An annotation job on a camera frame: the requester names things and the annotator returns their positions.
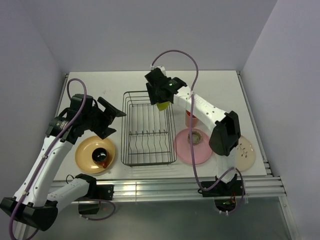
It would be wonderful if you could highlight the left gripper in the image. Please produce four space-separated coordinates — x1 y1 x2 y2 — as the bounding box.
82 97 126 139

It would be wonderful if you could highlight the yellow-green bowl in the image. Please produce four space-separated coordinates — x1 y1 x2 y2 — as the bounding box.
156 101 171 112

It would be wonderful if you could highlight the dark red teacup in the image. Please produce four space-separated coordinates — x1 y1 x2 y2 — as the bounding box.
91 147 110 169

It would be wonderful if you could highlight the pink plastic cup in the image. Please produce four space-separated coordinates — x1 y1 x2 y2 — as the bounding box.
185 110 199 128

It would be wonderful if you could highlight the small speckled ceramic cup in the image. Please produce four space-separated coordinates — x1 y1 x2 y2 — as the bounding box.
187 130 203 146

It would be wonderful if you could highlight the pink cream floral plate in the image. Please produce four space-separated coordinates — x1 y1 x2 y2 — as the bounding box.
235 136 256 172

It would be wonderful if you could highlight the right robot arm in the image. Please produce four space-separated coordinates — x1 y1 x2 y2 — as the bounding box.
145 66 241 195

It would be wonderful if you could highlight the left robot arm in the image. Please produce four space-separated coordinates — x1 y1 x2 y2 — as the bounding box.
0 94 126 231

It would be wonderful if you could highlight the orange plastic plate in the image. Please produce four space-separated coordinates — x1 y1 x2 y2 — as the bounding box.
75 136 116 175

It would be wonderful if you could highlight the pink plastic plate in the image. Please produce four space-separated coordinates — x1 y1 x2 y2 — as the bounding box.
174 128 213 165

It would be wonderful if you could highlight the wire dish rack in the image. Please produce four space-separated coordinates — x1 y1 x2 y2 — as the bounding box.
121 90 177 167

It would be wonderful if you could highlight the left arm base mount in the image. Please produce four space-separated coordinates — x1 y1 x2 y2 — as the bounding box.
64 173 116 222

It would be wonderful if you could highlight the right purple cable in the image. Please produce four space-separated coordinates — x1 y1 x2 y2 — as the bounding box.
150 49 247 216

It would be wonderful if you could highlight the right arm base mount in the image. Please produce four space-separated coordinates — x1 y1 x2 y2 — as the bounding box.
197 180 246 216

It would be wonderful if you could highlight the aluminium frame rail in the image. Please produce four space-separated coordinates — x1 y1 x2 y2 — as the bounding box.
97 175 287 202

